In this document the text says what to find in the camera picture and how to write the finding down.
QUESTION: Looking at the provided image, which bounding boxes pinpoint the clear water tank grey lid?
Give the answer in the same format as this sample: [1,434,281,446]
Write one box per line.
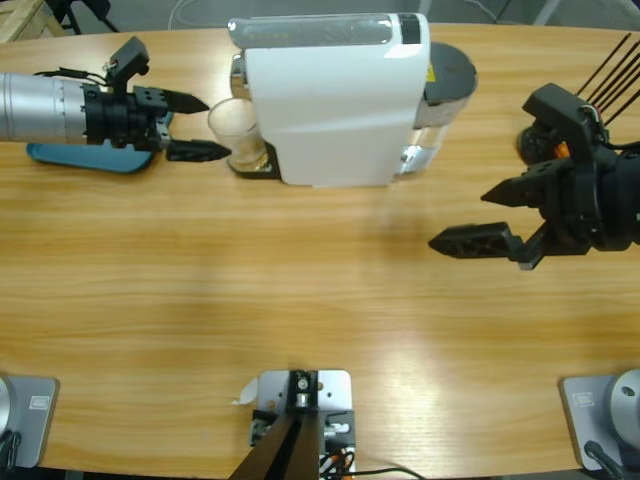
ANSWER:
[394,42,479,179]

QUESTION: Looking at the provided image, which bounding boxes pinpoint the silver coffee machine lever lid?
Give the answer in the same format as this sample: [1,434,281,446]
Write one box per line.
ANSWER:
[227,13,396,50]

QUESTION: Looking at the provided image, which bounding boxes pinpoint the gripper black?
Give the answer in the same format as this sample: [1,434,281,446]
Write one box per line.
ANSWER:
[428,148,640,272]
[82,84,232,164]

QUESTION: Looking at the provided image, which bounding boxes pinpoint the white capsule coffee machine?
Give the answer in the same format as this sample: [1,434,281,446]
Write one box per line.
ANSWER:
[227,12,432,190]

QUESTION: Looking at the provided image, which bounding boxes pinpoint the orange and white wire bundle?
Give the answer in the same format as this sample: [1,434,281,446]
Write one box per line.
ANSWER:
[319,447,357,476]

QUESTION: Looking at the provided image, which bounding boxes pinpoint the white cable on floor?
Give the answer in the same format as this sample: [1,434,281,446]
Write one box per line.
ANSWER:
[167,0,201,29]

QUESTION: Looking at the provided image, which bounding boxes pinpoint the clear drinking glass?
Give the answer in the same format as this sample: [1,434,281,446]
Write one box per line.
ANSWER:
[207,97,274,176]

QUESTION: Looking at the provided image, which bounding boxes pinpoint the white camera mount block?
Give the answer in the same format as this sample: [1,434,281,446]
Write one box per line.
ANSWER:
[249,368,357,480]

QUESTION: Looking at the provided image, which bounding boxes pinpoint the wrist black camera housing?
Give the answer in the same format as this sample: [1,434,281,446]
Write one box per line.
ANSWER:
[522,82,610,164]
[103,35,151,96]

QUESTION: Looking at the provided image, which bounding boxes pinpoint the black cable at mount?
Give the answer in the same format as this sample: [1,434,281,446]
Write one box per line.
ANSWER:
[349,467,426,480]

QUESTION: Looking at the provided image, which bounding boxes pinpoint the teal plastic tray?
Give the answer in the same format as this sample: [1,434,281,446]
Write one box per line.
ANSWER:
[25,112,176,175]

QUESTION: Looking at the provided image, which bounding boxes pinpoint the dark camera mount post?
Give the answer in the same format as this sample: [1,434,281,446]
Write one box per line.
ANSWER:
[230,369,321,480]

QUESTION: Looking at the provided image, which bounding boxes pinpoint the black chair legs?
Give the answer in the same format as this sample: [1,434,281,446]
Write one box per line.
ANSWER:
[47,0,121,35]

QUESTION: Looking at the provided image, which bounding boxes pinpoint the black wire capsule holder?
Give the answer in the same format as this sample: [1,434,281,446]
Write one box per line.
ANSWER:
[517,32,640,166]

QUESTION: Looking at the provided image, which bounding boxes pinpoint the grey metal leg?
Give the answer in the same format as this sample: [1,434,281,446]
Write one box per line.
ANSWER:
[532,0,561,25]

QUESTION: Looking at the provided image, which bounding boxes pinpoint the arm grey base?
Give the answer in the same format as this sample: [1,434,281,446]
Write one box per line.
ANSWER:
[558,368,640,471]
[0,374,61,469]

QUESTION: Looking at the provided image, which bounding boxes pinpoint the black base cable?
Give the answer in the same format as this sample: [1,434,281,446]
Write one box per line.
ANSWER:
[0,430,22,469]
[583,439,629,480]

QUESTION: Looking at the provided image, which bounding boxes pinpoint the white paper tag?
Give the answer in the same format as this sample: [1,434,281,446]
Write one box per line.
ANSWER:
[229,377,261,407]

